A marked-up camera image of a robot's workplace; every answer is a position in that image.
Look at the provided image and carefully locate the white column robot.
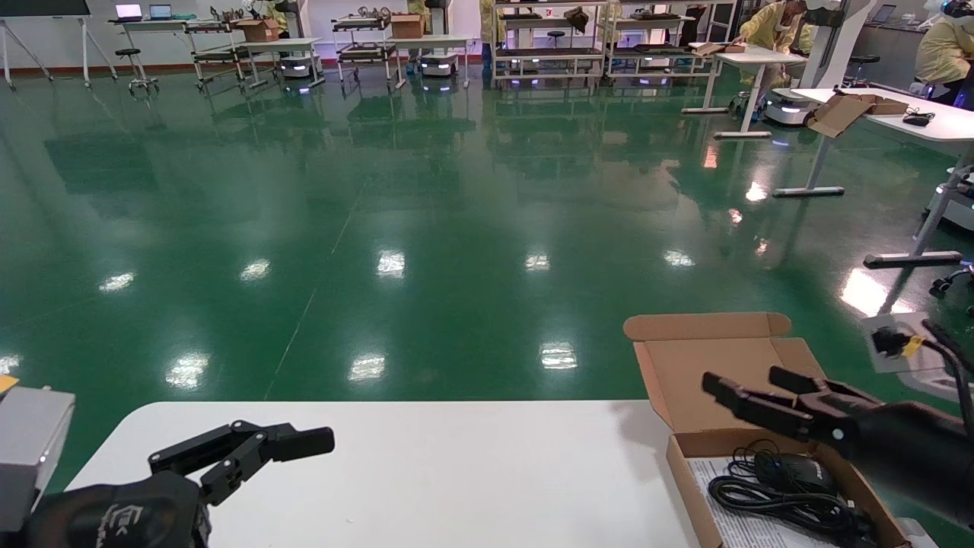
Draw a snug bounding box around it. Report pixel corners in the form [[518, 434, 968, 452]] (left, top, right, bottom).
[[763, 0, 876, 126]]

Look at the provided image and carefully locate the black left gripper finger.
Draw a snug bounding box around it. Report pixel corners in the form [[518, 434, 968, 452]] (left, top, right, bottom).
[[148, 420, 336, 507]]

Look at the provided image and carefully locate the white metal shelf rack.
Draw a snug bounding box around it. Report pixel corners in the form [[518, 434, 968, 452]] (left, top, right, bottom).
[[605, 0, 735, 83], [491, 0, 610, 86]]

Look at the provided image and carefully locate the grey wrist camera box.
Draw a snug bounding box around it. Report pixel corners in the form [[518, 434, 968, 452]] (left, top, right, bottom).
[[0, 387, 75, 534], [860, 311, 974, 400]]

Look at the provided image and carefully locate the metal parts cart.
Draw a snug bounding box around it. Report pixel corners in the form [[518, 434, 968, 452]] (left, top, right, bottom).
[[331, 6, 398, 94], [183, 6, 256, 88]]

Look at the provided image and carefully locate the office chair wheel base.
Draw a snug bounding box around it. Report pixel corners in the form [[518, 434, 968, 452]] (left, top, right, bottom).
[[930, 263, 974, 319]]

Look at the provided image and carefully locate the black coiled mouse cable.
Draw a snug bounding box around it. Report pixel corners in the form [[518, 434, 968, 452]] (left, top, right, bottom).
[[708, 440, 876, 545]]

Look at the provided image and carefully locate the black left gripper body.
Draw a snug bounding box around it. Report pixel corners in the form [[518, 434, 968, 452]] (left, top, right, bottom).
[[23, 470, 212, 548]]

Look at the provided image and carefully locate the small white table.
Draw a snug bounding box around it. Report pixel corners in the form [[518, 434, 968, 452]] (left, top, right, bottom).
[[384, 34, 474, 91], [236, 38, 326, 91]]

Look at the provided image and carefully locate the black round stool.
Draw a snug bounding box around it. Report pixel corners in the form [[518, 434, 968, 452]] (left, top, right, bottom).
[[114, 48, 159, 96], [843, 55, 881, 86]]

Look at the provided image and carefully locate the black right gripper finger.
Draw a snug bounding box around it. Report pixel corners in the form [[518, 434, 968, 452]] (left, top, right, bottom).
[[769, 365, 883, 416], [702, 371, 824, 444]]

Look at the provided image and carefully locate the white table with laptops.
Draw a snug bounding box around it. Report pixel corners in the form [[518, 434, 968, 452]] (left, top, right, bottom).
[[108, 18, 191, 77]]

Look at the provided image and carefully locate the white printed manual sheet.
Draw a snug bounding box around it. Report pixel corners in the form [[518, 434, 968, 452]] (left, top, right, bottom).
[[689, 457, 861, 548]]

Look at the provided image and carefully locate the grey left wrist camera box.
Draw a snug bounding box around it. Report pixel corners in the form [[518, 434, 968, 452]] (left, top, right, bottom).
[[0, 387, 75, 534]]

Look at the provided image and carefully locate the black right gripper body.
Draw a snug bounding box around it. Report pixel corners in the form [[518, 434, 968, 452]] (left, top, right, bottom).
[[818, 400, 974, 530]]

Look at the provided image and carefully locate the large white workshop table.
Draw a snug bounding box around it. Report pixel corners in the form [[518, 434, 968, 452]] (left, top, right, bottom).
[[772, 86, 974, 269]]

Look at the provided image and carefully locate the black computer mouse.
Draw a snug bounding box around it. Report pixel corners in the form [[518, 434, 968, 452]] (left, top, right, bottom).
[[761, 453, 838, 492]]

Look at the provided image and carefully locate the grey robot base corner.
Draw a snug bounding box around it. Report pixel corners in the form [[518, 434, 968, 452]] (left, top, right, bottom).
[[898, 519, 938, 548]]

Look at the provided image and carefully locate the brown cardboard storage box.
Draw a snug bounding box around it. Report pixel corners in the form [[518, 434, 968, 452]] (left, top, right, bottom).
[[622, 312, 914, 548]]

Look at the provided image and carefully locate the black screen on stand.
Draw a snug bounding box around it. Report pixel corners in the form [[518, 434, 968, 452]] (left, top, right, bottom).
[[0, 0, 119, 91]]

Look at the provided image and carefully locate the white table with pedestal legs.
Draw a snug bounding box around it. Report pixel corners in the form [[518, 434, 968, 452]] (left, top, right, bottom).
[[681, 42, 804, 140]]

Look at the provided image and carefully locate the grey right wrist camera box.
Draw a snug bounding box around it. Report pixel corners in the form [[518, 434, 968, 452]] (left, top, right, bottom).
[[860, 311, 974, 400]]

